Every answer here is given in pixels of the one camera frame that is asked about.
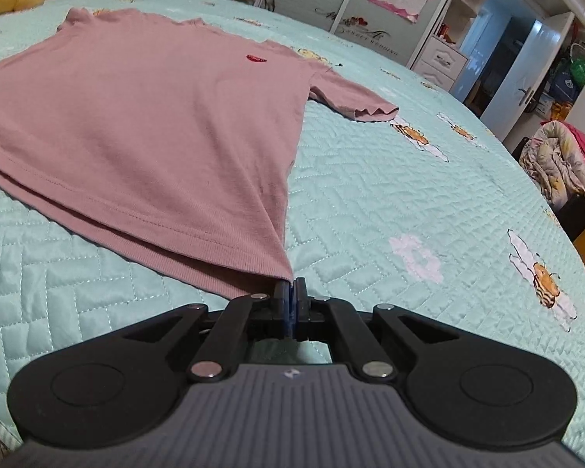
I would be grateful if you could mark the white door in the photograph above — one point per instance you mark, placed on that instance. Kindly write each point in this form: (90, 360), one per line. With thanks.
(516, 87)

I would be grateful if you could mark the white drawer cabinet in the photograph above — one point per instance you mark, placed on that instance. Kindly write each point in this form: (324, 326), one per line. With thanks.
(438, 61)

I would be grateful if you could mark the black chair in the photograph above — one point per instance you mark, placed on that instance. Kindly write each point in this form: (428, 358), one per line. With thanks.
(577, 214)

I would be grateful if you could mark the rolled floral quilt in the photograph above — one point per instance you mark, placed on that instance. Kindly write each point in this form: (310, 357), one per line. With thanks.
(560, 161)

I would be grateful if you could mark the pink t-shirt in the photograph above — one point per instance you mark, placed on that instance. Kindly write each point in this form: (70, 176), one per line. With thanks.
(151, 131)

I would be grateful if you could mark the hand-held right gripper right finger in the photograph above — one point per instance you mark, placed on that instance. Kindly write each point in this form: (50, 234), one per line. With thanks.
(301, 302)

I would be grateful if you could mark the green bag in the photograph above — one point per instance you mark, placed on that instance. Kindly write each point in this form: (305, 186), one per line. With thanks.
(579, 70)

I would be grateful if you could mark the blue bag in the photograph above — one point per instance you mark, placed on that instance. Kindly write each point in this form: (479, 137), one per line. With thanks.
(563, 85)

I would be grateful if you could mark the orange bag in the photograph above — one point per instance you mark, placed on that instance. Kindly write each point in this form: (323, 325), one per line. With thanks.
(560, 111)

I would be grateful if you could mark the teal bee-print bedspread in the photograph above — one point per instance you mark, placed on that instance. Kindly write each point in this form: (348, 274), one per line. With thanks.
(419, 180)

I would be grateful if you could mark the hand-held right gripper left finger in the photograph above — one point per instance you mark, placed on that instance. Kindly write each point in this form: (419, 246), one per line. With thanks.
(283, 302)

